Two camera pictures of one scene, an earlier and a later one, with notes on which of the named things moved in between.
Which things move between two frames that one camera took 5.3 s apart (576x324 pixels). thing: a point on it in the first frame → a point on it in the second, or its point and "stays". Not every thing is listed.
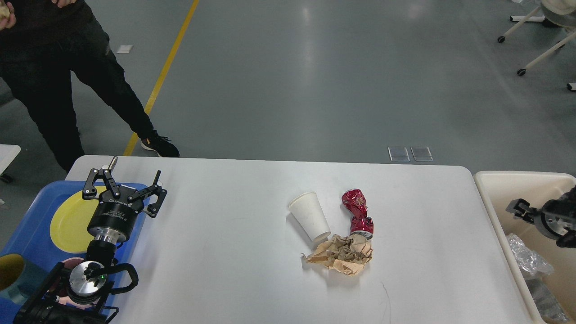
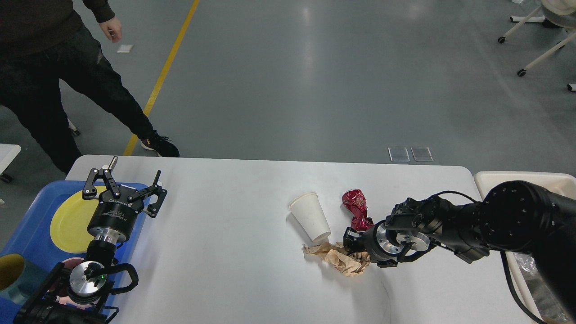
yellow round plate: x=69 y=222 stays
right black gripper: x=546 y=220 → x=381 y=250
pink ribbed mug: x=65 y=285 stays
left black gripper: x=114 y=217 stays
